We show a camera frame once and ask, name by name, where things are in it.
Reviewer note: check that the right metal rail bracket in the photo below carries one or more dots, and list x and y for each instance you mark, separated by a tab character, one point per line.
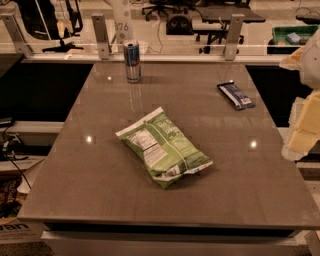
233	35

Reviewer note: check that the green jalapeno chip bag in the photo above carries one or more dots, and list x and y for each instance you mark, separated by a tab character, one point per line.
166	152

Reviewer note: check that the blue rxbar blueberry bar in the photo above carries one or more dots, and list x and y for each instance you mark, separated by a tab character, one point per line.
236	96

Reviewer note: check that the middle metal rail bracket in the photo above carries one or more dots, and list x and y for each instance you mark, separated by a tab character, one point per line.
101	35

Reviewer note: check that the black desk in background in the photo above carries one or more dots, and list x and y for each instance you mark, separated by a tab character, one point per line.
218	17

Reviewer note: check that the white numbered post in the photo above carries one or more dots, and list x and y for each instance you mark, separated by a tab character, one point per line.
122	20

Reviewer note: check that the black office chair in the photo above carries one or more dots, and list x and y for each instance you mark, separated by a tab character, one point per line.
162	6

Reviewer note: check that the metal rail bracket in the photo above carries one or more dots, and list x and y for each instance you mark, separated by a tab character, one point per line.
233	35
13	40
101	35

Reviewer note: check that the left metal rail bracket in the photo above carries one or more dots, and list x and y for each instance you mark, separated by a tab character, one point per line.
13	40

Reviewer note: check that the cardboard box with lettering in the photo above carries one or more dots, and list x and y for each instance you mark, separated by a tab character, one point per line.
12	230

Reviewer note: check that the green plastic bin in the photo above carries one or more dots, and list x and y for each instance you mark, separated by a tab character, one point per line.
287	39

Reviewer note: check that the blue silver energy drink can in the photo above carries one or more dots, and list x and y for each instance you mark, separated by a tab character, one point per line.
132	60

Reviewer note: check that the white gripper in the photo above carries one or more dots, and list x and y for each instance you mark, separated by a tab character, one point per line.
312	63

